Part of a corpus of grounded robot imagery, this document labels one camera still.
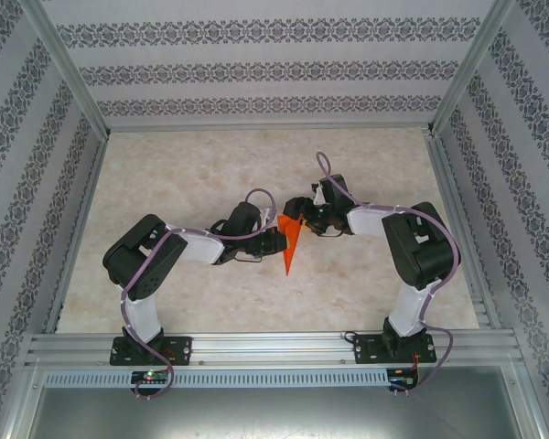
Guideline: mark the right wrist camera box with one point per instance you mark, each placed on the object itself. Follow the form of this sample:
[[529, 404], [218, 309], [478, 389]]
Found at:
[[319, 194]]

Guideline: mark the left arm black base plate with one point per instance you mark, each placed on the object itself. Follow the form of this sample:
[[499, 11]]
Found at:
[[180, 350]]

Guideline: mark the grey metal sheet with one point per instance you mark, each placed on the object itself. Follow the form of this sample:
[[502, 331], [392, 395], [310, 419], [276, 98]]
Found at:
[[274, 411]]

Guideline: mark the orange paper sheet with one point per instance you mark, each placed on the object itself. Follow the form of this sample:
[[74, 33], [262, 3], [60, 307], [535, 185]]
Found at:
[[290, 247]]

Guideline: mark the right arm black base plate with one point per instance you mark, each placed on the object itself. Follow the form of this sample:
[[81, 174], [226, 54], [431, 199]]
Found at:
[[366, 350]]

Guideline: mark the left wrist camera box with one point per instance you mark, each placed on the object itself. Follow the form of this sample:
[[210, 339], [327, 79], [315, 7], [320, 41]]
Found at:
[[267, 217]]

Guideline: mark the thin aluminium wall rail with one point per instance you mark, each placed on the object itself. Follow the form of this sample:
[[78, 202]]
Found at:
[[274, 128]]

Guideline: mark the slanted aluminium frame bar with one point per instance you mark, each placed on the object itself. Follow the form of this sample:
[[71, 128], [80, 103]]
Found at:
[[533, 402], [23, 402]]

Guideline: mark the wide aluminium mounting rail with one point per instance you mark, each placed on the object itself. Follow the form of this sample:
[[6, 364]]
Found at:
[[274, 347]]

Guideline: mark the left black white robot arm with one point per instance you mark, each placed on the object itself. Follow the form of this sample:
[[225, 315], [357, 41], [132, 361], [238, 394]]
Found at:
[[137, 270]]

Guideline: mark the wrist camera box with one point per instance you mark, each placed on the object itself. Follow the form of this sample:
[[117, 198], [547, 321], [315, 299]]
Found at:
[[319, 194], [267, 217]]

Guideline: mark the aluminium corner post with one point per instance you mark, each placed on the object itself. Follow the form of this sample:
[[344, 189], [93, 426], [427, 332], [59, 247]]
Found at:
[[68, 68], [466, 68]]

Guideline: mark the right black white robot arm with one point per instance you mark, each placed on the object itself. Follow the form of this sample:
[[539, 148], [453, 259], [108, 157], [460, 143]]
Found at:
[[421, 256]]

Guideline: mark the aluminium side rail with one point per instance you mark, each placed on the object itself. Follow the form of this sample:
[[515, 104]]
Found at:
[[447, 183], [78, 228]]

